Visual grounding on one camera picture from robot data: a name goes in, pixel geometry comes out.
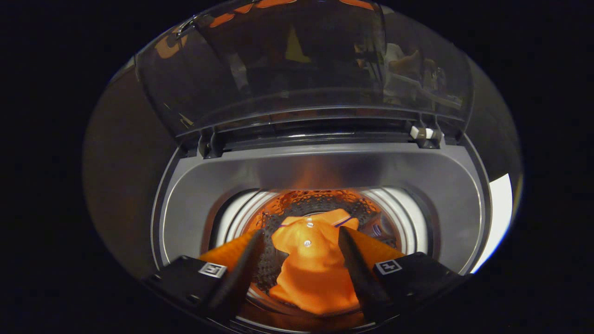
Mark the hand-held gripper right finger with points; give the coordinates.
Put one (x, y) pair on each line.
(362, 278)

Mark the white sheet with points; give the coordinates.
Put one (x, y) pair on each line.
(499, 208)

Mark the grey washing machine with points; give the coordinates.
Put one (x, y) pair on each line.
(325, 167)

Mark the dark glass washing machine lid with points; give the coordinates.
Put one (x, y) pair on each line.
(301, 69)

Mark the black backdrop cloth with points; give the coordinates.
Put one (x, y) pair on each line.
(499, 130)

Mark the yellow polo shirt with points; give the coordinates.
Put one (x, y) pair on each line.
(315, 269)

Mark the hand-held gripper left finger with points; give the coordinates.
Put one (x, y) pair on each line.
(239, 278)

